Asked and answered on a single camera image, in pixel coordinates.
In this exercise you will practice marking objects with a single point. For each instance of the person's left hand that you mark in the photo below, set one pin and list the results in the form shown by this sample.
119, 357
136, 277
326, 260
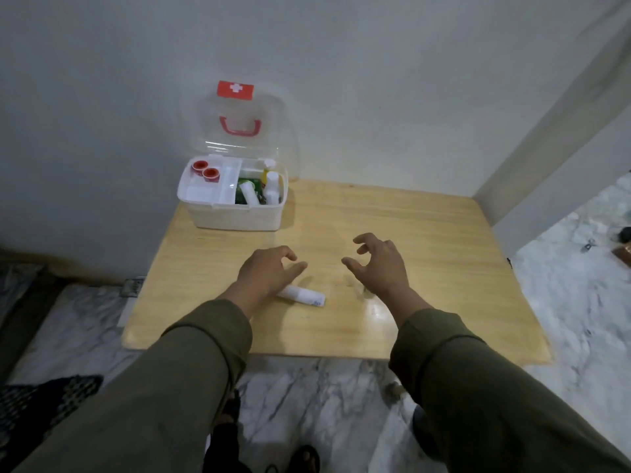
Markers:
264, 276

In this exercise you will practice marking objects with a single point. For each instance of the person's right hand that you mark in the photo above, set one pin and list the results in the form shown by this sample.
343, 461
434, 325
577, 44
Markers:
384, 273

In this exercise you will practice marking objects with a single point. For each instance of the person's right middle finger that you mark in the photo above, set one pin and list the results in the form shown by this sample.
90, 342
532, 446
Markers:
364, 248

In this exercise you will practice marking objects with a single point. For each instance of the person's right thumb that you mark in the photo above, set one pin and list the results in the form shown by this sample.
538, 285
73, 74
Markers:
354, 268

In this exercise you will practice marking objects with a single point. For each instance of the person's left thumb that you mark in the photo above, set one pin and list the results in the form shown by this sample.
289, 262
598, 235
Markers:
294, 272

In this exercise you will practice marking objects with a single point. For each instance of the person's left forearm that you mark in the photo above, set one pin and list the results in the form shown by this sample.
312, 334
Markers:
148, 398

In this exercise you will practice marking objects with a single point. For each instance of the person's right forearm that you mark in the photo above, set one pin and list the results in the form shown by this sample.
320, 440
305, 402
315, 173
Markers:
493, 403

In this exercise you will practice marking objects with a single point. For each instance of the wooden table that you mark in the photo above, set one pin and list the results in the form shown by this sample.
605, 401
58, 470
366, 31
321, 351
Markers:
394, 226

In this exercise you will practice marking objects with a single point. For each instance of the white first aid box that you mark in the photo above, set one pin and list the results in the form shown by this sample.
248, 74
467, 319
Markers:
236, 214

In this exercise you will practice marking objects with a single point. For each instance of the small white tube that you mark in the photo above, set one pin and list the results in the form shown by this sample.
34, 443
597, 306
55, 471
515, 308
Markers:
249, 192

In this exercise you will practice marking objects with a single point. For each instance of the white bottle with yellow label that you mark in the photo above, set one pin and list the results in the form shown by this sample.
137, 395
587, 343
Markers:
269, 165

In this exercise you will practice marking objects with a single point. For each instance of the white tray insert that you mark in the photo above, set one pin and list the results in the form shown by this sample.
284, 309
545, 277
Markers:
212, 184

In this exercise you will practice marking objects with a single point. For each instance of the red tape roll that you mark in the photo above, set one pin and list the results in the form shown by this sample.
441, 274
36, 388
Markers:
199, 166
211, 174

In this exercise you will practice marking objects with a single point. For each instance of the clear box lid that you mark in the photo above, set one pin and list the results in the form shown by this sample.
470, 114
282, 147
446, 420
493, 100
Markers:
256, 123

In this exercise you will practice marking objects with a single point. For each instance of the person's left foot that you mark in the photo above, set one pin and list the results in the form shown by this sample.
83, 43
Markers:
229, 413

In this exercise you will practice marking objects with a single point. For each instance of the person's foot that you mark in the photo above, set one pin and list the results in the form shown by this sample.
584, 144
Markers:
229, 413
304, 459

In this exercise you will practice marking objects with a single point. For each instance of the person's right foot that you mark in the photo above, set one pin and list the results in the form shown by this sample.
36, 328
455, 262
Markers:
304, 459

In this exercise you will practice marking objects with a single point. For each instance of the small metal clip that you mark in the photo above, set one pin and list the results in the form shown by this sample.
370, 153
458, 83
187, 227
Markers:
587, 246

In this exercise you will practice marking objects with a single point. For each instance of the dark round object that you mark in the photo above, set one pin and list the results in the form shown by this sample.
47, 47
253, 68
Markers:
624, 233

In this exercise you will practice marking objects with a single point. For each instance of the dark patterned cloth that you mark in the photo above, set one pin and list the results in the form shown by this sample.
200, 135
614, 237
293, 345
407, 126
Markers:
34, 408

